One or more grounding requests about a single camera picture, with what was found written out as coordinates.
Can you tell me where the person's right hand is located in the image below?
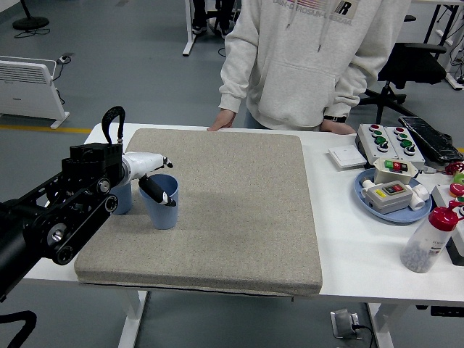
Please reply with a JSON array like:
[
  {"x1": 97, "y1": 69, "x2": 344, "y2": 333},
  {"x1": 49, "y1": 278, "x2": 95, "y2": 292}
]
[{"x1": 206, "y1": 108, "x2": 239, "y2": 132}]

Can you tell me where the person's left hand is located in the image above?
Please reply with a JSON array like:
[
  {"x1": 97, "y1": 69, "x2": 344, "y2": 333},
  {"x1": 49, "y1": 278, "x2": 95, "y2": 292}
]
[{"x1": 320, "y1": 116, "x2": 358, "y2": 136}]

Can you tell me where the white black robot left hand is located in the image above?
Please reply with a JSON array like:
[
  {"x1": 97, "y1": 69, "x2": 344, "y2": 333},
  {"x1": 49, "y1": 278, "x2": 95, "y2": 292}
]
[{"x1": 121, "y1": 151, "x2": 178, "y2": 208}]

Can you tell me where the blue ribbed plastic cup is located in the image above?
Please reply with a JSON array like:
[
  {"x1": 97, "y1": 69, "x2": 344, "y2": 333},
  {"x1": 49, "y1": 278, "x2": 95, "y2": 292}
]
[
  {"x1": 138, "y1": 173, "x2": 180, "y2": 230},
  {"x1": 110, "y1": 183, "x2": 132, "y2": 215}
]

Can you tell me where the grey four-button control box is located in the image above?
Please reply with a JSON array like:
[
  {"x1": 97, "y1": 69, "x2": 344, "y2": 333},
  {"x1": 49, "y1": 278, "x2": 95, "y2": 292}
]
[
  {"x1": 355, "y1": 123, "x2": 396, "y2": 162},
  {"x1": 384, "y1": 125, "x2": 426, "y2": 170}
]

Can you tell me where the grey-brown fabric mat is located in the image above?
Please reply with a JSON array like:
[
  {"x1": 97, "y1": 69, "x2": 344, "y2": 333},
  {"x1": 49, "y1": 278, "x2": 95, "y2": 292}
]
[{"x1": 74, "y1": 128, "x2": 323, "y2": 298}]

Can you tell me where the black wrapped keyboard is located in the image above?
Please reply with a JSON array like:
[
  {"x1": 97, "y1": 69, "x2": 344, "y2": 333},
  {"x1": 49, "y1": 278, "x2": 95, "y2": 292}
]
[{"x1": 397, "y1": 115, "x2": 464, "y2": 164}]

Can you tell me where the black office chair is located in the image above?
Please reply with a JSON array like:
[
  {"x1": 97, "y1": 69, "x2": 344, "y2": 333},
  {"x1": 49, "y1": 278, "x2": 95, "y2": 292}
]
[{"x1": 357, "y1": 14, "x2": 447, "y2": 124}]

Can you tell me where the white plastic pipe fitting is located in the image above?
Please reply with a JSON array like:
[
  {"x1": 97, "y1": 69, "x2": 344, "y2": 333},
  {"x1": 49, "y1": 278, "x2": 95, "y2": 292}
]
[{"x1": 409, "y1": 183, "x2": 431, "y2": 211}]

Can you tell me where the seated person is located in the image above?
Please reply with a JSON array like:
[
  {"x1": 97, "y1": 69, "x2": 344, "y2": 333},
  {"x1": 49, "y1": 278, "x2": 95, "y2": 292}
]
[{"x1": 191, "y1": 0, "x2": 233, "y2": 40}]

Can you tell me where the blue round plate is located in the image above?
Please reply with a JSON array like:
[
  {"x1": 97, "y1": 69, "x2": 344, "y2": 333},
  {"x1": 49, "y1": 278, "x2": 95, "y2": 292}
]
[{"x1": 354, "y1": 167, "x2": 434, "y2": 223}]

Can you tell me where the white electric panel heater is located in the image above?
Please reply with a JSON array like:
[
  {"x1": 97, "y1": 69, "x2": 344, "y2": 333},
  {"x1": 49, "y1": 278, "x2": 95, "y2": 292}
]
[{"x1": 0, "y1": 55, "x2": 71, "y2": 131}]

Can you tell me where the clear bottle red cap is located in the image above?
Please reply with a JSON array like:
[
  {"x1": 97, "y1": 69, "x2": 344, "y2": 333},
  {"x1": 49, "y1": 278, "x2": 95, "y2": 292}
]
[{"x1": 399, "y1": 206, "x2": 458, "y2": 274}]

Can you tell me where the white table leg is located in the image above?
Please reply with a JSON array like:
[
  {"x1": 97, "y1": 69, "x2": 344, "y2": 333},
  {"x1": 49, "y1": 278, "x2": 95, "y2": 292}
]
[
  {"x1": 365, "y1": 302, "x2": 394, "y2": 348},
  {"x1": 116, "y1": 289, "x2": 152, "y2": 348}
]

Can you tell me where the grey emergency stop button box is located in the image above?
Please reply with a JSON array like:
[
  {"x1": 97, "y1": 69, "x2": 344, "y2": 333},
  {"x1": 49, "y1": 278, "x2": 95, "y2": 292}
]
[{"x1": 430, "y1": 183, "x2": 464, "y2": 268}]

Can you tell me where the black round stand base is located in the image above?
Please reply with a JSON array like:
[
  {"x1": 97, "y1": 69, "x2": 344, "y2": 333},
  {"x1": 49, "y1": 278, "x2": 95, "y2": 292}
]
[{"x1": 12, "y1": 0, "x2": 51, "y2": 30}]

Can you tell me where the silver floor socket box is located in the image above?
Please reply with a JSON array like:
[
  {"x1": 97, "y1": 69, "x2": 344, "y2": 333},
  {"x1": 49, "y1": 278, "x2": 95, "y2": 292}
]
[{"x1": 329, "y1": 308, "x2": 363, "y2": 341}]

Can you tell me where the black table control panel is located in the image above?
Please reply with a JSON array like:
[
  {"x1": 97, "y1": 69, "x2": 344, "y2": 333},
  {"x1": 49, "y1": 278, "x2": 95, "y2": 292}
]
[{"x1": 416, "y1": 305, "x2": 464, "y2": 318}]

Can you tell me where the white wall switch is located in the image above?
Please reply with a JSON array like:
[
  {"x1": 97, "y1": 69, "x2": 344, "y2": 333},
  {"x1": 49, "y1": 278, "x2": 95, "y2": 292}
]
[{"x1": 328, "y1": 144, "x2": 368, "y2": 170}]

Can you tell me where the beige green-red button switch box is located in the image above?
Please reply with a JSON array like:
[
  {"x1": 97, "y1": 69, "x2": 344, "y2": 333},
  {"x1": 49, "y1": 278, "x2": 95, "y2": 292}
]
[{"x1": 373, "y1": 157, "x2": 418, "y2": 186}]

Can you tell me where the grey switch box yellow label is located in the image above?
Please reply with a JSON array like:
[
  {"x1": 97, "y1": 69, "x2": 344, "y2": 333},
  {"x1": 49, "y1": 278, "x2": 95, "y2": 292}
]
[{"x1": 361, "y1": 180, "x2": 414, "y2": 215}]

